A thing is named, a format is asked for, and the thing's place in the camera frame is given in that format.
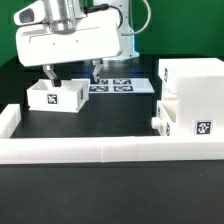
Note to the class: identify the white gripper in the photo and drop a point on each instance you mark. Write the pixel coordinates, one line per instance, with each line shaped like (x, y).
(59, 31)

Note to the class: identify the white drawer box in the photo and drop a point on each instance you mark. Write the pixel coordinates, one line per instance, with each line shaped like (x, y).
(69, 97)
(165, 120)

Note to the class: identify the white drawer cabinet housing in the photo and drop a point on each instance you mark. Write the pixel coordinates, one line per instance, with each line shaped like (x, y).
(197, 85)

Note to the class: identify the white front drawer box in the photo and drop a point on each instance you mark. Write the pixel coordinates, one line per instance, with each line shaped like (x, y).
(165, 120)

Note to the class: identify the white fiducial marker sheet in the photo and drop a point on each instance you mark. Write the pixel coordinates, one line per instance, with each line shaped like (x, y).
(124, 85)

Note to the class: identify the black raised platform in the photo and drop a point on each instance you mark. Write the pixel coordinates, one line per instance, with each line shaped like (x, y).
(103, 115)

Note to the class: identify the white U-shaped fence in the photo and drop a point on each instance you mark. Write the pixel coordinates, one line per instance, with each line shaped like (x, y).
(100, 150)

